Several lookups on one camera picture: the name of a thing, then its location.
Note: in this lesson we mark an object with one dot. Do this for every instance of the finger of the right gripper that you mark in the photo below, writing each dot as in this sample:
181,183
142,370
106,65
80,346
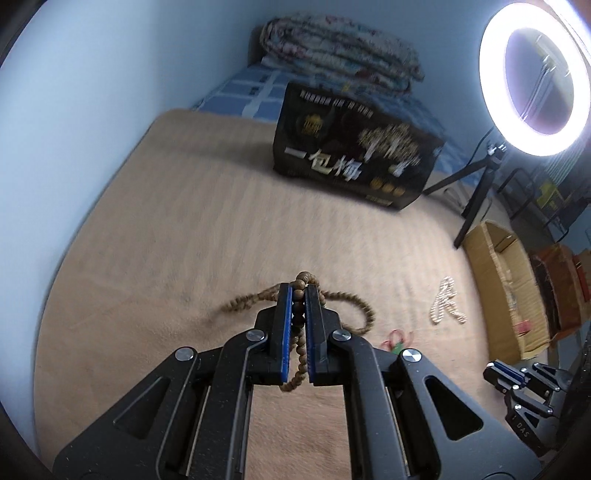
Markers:
507,373

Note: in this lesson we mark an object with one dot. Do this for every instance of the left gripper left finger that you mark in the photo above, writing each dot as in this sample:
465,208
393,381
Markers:
280,334

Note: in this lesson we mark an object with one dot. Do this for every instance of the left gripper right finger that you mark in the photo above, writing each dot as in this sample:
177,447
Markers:
316,335

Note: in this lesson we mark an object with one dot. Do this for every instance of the red cord jade pendant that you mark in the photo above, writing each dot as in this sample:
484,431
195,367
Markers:
397,341

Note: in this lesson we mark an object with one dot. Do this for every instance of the open cardboard box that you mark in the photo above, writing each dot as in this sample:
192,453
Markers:
511,301

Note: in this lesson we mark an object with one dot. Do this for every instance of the black clothes rack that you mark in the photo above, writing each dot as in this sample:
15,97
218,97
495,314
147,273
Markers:
519,188

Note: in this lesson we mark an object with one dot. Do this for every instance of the yellow crate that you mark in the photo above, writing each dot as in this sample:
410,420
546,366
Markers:
547,194

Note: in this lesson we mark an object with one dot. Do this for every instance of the black snack bag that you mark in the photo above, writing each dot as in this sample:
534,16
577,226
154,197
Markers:
340,141

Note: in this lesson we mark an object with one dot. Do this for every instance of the blue patterned bed sheet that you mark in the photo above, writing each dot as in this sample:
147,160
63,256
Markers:
257,92

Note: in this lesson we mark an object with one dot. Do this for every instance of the folded floral quilt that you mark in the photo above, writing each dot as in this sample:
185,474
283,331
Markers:
342,48

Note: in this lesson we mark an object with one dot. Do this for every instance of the white ring light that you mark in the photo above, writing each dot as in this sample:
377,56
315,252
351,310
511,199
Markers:
534,70

